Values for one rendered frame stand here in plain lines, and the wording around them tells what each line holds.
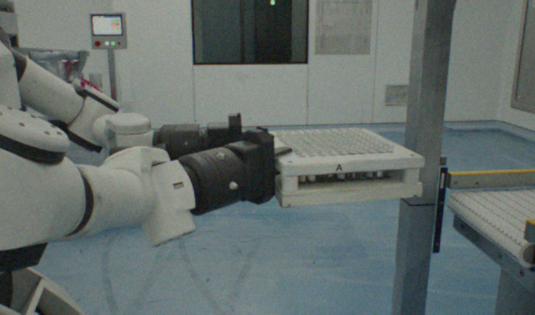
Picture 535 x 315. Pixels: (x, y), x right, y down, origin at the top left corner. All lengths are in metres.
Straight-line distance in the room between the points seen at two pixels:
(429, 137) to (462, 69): 5.73
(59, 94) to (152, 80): 4.89
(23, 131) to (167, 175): 0.27
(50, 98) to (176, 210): 0.54
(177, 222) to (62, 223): 0.22
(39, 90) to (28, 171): 0.68
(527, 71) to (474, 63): 6.00
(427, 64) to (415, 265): 0.44
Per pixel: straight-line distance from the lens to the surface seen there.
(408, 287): 1.19
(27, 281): 1.03
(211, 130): 0.89
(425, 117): 1.06
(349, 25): 6.14
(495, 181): 1.15
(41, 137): 0.43
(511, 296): 1.19
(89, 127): 1.14
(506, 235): 0.94
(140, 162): 0.60
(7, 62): 0.90
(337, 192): 0.80
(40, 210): 0.44
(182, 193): 0.66
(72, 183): 0.46
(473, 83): 6.88
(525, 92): 0.85
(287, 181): 0.77
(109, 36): 3.54
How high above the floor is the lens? 1.28
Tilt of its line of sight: 15 degrees down
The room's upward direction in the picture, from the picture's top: straight up
